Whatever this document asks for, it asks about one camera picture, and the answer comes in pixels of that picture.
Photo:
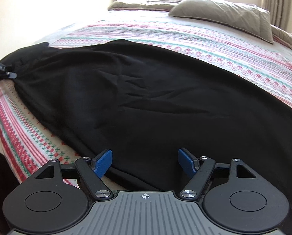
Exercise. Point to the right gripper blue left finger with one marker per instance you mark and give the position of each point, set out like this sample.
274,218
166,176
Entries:
90,172

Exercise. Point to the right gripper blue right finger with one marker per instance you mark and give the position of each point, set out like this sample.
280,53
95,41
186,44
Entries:
199,171

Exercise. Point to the black pants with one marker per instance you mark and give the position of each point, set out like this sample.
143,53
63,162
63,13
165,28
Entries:
148,107

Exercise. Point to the patterned red green bedsheet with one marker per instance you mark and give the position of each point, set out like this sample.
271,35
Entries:
160,61

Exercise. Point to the grey quilted comforter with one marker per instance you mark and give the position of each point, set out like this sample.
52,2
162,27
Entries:
282,37

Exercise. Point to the beige folded blanket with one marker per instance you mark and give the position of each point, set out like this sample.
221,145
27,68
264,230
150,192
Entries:
151,5

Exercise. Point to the beige pillow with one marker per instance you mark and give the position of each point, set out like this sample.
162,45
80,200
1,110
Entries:
248,18

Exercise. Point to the grey curtain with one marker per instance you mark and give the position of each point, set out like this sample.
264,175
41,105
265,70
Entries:
279,12

